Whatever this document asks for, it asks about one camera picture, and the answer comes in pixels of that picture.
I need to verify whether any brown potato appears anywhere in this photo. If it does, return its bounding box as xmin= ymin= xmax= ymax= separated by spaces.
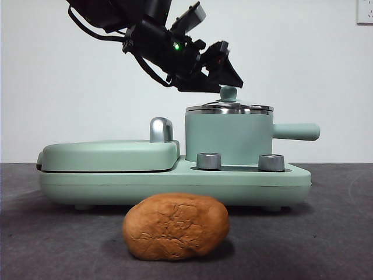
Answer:
xmin=122 ymin=192 xmax=230 ymax=262

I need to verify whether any mint green steamer pot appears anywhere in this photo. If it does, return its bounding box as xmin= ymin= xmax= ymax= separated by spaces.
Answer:
xmin=184 ymin=107 xmax=321 ymax=164

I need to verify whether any mint green griddle lid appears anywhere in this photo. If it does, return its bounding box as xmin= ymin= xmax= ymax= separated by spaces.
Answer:
xmin=36 ymin=139 xmax=181 ymax=173

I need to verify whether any silver control knob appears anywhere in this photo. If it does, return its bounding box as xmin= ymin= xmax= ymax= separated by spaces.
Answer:
xmin=258 ymin=153 xmax=285 ymax=172
xmin=196 ymin=152 xmax=221 ymax=171

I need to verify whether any mint green breakfast machine base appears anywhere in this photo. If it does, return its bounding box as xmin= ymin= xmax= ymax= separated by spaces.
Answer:
xmin=38 ymin=156 xmax=312 ymax=212

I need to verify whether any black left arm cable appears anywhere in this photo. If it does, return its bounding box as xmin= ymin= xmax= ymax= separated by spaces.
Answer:
xmin=135 ymin=55 xmax=176 ymax=88
xmin=67 ymin=5 xmax=131 ymax=44

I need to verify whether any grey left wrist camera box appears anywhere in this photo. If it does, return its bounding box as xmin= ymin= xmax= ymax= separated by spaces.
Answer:
xmin=170 ymin=1 xmax=208 ymax=33

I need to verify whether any silver griddle lid handle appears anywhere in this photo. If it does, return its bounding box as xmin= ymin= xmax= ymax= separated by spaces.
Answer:
xmin=149 ymin=117 xmax=175 ymax=144

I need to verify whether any white wall socket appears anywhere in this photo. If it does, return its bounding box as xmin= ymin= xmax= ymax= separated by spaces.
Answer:
xmin=356 ymin=0 xmax=373 ymax=26

